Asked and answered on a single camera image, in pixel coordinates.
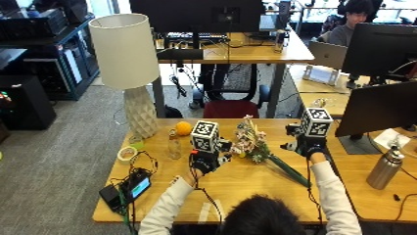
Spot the person's left hand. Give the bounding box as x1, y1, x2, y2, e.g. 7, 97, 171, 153
188, 138, 235, 175

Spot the person's right hand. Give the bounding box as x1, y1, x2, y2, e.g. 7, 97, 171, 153
280, 122, 328, 159

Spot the white marker cube on left glove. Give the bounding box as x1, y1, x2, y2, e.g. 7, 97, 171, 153
189, 119, 220, 154

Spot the white marker cube on glove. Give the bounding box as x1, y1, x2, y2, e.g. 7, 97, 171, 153
299, 107, 335, 138
189, 119, 220, 154

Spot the artificial flower bouquet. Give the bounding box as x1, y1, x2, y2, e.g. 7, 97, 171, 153
231, 114, 313, 189

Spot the white marker cube on right glove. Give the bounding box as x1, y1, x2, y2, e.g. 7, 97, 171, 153
299, 107, 335, 138

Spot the orange ball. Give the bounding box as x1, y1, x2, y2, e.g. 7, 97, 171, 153
175, 120, 195, 137

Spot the clear glass bottle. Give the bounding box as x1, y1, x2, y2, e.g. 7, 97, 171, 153
167, 128, 183, 161

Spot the red office chair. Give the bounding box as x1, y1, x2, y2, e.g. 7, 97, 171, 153
203, 63, 271, 119

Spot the white paper strip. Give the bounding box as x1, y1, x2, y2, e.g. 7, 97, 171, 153
197, 202, 212, 225

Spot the the person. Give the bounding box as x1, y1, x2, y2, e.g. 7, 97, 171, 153
139, 152, 364, 235

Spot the black computer monitor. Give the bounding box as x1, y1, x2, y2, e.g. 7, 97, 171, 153
340, 22, 417, 86
128, 0, 267, 50
333, 80, 417, 156

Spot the roll of tape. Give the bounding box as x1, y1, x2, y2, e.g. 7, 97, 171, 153
116, 146, 140, 165

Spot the white crumpled paper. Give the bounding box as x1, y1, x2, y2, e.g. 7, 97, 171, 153
373, 127, 412, 151

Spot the black device with lit screen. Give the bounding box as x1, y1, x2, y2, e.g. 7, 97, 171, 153
121, 171, 152, 204

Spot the steel water bottle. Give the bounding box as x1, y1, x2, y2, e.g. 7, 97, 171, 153
365, 145, 406, 191

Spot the silver laptop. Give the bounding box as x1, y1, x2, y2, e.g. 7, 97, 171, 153
308, 40, 349, 71

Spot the wooden desk with grey legs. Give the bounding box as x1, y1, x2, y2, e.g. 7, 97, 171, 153
151, 28, 316, 119

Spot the black power pack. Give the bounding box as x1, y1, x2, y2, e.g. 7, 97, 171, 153
97, 184, 128, 213

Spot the white table lamp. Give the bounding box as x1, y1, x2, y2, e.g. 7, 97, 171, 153
88, 13, 161, 141

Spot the black cabinet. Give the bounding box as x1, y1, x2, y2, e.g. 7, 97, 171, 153
0, 74, 57, 131

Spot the black shelving unit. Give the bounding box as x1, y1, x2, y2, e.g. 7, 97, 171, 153
0, 7, 100, 102

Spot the black glove cable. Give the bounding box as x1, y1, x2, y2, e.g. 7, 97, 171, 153
188, 153, 224, 235
305, 156, 327, 235

